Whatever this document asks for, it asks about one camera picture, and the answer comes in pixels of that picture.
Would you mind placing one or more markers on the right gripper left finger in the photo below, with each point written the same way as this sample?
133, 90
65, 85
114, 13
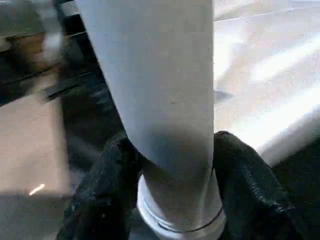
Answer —
100, 200

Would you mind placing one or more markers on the black work mat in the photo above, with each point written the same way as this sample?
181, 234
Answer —
300, 185

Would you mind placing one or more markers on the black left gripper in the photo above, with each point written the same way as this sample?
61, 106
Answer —
75, 85

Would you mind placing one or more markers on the white plastic table top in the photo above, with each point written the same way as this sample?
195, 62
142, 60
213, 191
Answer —
270, 75

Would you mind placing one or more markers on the white plastic table leg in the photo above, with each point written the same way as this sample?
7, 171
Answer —
160, 75

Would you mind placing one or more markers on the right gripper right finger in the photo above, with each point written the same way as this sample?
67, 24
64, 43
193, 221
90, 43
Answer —
255, 200

